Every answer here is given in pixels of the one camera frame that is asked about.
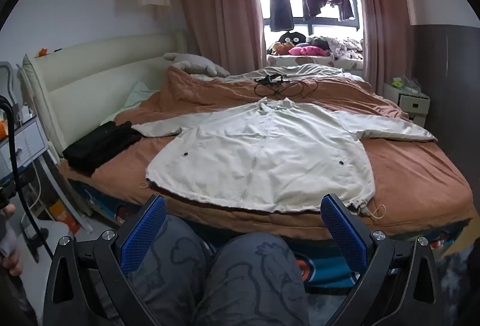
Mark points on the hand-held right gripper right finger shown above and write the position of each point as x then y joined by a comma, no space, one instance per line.
343,236

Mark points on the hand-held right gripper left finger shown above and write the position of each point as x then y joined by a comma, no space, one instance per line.
144,232

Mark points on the cream jacket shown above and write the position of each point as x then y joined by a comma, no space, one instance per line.
262,161

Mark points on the black folded clothes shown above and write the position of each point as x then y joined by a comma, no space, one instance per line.
97,146

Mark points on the pile of patterned clothes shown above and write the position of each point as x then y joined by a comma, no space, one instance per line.
345,46

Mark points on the person's left hand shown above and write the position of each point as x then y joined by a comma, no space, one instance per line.
13,266

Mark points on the teal printed bed sheet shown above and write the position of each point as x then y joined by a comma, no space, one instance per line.
330,273

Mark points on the white bedside cabinet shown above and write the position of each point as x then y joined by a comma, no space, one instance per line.
30,138

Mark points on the orange box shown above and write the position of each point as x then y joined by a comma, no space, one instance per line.
63,215

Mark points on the orange-brown blanket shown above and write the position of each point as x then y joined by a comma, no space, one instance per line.
405,176

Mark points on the person's grey patterned pants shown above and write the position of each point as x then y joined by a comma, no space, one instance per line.
240,281

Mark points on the brown cardboard floor mat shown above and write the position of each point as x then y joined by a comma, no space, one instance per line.
465,239

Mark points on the grey shaggy rug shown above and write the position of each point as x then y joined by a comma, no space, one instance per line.
457,281

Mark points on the cream padded headboard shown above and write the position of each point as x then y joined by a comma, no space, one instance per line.
93,86

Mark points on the pale green bed sheet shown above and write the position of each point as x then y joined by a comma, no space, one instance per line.
138,93

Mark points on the white nightstand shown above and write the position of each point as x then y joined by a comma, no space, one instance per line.
412,104

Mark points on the green items on nightstand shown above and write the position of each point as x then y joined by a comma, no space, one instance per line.
403,83

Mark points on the light grey bed sheet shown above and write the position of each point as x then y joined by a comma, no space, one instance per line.
300,69

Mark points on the beige pillow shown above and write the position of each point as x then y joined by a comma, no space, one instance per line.
195,63

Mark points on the pink cushion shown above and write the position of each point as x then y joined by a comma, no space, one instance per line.
307,50

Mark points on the orange plush toy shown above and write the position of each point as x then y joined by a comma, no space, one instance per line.
281,48

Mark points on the black round plush toy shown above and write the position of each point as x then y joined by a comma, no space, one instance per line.
292,39

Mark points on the pink curtain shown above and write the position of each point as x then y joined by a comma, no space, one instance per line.
217,3
382,11

